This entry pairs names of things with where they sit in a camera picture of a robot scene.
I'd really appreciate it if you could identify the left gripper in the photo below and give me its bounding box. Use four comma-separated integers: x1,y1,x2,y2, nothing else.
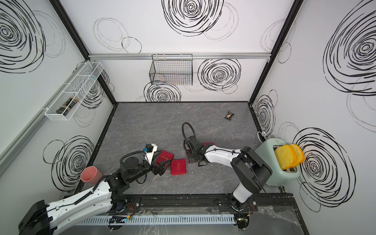
129,159,172,184

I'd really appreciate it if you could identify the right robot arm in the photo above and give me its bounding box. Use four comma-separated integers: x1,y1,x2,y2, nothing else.
184,136,273,207

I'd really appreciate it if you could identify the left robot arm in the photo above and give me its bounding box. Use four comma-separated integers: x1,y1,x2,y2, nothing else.
18,151,172,235

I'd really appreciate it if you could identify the left red jewelry box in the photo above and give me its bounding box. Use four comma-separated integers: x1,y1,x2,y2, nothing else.
155,150,174,165

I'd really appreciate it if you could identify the red jewelry box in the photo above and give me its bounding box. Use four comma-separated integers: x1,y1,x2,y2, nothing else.
155,150,174,165
170,159,187,176

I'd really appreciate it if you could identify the middle red jewelry box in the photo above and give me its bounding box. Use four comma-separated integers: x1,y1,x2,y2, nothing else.
170,159,187,176

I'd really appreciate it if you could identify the small dark snack wrapper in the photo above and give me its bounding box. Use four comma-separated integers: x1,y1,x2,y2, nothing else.
225,112,235,120

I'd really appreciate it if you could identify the mint green toaster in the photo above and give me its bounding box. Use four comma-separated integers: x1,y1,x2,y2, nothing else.
255,137,301,187

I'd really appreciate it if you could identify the pink plastic cup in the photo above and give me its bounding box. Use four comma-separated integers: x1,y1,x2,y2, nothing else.
80,166,103,185

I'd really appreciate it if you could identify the front yellow toast slice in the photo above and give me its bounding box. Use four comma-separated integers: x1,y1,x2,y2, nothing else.
274,145,296,170

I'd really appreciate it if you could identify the yellow toast slice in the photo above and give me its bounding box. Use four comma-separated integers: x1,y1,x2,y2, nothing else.
289,144,305,168
274,145,296,170

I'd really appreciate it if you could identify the back yellow toast slice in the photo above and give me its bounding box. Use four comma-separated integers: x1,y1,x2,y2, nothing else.
289,144,305,168

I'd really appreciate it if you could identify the dark bottle in shelf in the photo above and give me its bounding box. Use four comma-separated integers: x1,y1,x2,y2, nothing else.
56,97,78,116

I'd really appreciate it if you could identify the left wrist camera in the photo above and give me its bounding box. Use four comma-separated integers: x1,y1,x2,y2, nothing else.
144,144,158,164

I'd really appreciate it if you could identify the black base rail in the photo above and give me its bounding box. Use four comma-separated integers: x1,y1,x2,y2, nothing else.
122,193,298,212

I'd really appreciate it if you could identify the white slotted cable duct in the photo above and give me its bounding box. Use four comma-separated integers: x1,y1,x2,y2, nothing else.
78,214,236,226

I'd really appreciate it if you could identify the black wire wall basket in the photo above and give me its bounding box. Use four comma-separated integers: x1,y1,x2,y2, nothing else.
149,53,193,86

